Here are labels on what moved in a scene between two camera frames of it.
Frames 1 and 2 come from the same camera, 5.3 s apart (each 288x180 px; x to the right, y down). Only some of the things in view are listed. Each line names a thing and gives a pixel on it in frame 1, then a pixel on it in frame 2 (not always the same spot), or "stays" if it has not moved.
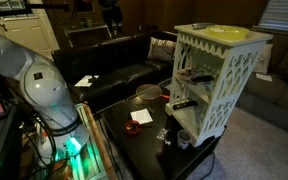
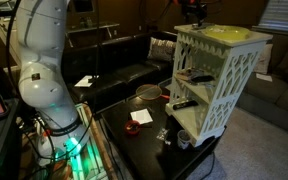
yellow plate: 227,32 stays
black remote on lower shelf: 185,104 stays
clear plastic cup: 183,138 stays
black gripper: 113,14 → 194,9
